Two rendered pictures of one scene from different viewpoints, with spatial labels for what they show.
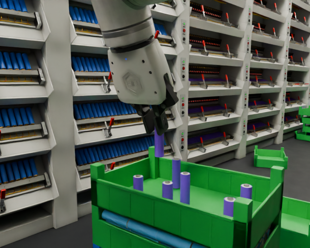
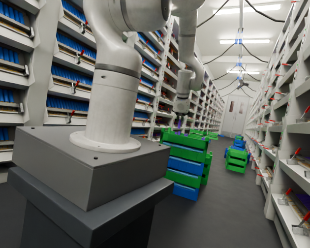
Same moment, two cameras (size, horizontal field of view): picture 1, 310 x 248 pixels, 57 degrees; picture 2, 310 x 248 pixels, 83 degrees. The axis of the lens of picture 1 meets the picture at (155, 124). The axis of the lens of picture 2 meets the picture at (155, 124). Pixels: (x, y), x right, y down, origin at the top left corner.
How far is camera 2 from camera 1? 0.76 m
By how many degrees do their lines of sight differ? 19
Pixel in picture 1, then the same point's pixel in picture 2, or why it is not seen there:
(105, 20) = (181, 91)
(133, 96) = (179, 110)
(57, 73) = not seen: hidden behind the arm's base
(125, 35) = (185, 95)
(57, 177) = not seen: hidden behind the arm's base
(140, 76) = (184, 105)
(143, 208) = (180, 139)
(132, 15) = (188, 91)
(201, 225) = (197, 142)
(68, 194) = not seen: hidden behind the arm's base
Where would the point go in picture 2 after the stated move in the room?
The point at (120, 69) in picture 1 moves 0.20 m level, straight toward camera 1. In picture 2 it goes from (178, 102) to (198, 103)
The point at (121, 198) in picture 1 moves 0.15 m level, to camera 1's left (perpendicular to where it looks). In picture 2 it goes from (172, 137) to (150, 134)
